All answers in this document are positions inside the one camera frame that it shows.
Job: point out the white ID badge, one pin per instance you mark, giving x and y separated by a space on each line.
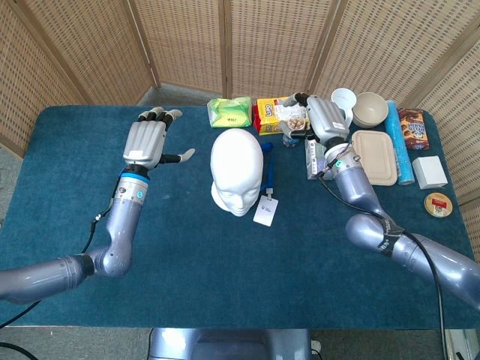
266 212

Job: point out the clear plastic snack jar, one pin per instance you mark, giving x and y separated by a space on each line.
294 122

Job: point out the white square box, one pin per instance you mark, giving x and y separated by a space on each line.
429 172

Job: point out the wicker folding screen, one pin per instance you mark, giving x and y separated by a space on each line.
262 45

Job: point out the beige lidded lunch box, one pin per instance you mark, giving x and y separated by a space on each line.
375 157

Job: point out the round gold tin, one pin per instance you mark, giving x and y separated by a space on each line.
438 205

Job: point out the green snack packet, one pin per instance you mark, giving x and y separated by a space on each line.
229 112

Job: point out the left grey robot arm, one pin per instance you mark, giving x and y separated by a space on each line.
120 225

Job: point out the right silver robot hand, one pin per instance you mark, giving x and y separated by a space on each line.
326 118

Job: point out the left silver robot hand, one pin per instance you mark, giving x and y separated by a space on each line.
144 142

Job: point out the blue carpet table cover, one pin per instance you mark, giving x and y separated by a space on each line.
187 262

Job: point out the beige bowl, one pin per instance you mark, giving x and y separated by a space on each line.
370 110

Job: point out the pastel tissue multipack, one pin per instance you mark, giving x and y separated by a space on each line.
313 157

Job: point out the white foam mannequin head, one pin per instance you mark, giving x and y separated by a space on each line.
236 165

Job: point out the blue bag roll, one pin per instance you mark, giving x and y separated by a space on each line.
399 146

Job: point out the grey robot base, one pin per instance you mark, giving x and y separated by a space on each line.
225 348

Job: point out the yellow biscuit box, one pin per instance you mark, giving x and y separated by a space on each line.
268 120

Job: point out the brown cookie box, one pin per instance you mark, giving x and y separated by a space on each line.
413 129

